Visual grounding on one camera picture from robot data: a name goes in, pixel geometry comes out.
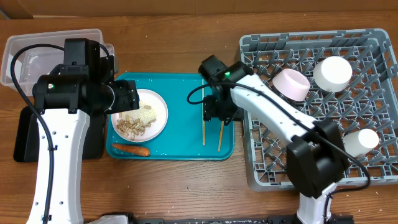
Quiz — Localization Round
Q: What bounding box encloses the white cup in rack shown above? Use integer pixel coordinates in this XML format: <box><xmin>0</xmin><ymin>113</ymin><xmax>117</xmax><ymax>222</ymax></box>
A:
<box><xmin>343</xmin><ymin>129</ymin><xmax>379</xmax><ymax>157</ymax></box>

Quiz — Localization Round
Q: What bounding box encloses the pile of peanuts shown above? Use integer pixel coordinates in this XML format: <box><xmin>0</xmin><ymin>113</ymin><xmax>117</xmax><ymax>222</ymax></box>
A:
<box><xmin>116</xmin><ymin>117</ymin><xmax>156</xmax><ymax>140</ymax></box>

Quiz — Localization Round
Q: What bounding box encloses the pink bowl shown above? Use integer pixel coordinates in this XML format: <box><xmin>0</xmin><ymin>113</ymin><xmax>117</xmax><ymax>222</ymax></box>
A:
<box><xmin>272</xmin><ymin>68</ymin><xmax>310</xmax><ymax>101</ymax></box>

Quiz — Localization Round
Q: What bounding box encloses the pile of rice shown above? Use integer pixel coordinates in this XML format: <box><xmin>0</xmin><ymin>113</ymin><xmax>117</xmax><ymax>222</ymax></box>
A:
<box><xmin>122</xmin><ymin>101</ymin><xmax>157</xmax><ymax>124</ymax></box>

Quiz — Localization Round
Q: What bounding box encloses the clear plastic bin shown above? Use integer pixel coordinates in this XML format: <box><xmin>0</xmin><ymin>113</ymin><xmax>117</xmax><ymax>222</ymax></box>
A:
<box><xmin>1</xmin><ymin>29</ymin><xmax>115</xmax><ymax>96</ymax></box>

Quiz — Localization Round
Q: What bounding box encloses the pink plate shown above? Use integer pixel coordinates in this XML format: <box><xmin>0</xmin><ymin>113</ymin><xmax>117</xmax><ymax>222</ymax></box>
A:
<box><xmin>111</xmin><ymin>89</ymin><xmax>169</xmax><ymax>142</ymax></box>

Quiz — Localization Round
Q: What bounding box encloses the teal serving tray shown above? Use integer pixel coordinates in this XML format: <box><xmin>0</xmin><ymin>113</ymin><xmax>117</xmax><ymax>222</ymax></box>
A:
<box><xmin>118</xmin><ymin>73</ymin><xmax>234</xmax><ymax>161</ymax></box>

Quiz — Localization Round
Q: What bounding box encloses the grey dishwasher rack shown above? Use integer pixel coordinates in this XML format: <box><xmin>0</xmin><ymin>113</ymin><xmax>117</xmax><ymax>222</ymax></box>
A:
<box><xmin>239</xmin><ymin>29</ymin><xmax>397</xmax><ymax>185</ymax></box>

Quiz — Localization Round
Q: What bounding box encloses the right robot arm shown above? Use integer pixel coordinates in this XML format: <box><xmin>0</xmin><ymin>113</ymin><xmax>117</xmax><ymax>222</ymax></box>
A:
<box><xmin>198</xmin><ymin>55</ymin><xmax>348</xmax><ymax>223</ymax></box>

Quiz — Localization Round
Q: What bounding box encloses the orange carrot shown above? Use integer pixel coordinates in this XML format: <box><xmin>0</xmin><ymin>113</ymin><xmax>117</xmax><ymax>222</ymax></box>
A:
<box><xmin>112</xmin><ymin>144</ymin><xmax>150</xmax><ymax>157</ymax></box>

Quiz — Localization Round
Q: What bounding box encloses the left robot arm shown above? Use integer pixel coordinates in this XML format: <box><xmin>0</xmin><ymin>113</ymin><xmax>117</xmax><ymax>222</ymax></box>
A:
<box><xmin>28</xmin><ymin>39</ymin><xmax>139</xmax><ymax>223</ymax></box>

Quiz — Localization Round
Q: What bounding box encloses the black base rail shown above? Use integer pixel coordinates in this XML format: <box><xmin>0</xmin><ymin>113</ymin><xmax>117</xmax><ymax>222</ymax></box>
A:
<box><xmin>83</xmin><ymin>212</ymin><xmax>355</xmax><ymax>224</ymax></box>

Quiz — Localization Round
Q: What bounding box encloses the pale green cup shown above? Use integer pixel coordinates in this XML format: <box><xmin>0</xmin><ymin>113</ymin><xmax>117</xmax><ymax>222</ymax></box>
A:
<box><xmin>313</xmin><ymin>56</ymin><xmax>353</xmax><ymax>92</ymax></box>

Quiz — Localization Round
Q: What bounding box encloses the black plastic tray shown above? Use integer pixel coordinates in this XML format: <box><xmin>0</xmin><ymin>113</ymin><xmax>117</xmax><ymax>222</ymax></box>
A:
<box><xmin>13</xmin><ymin>106</ymin><xmax>106</xmax><ymax>162</ymax></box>

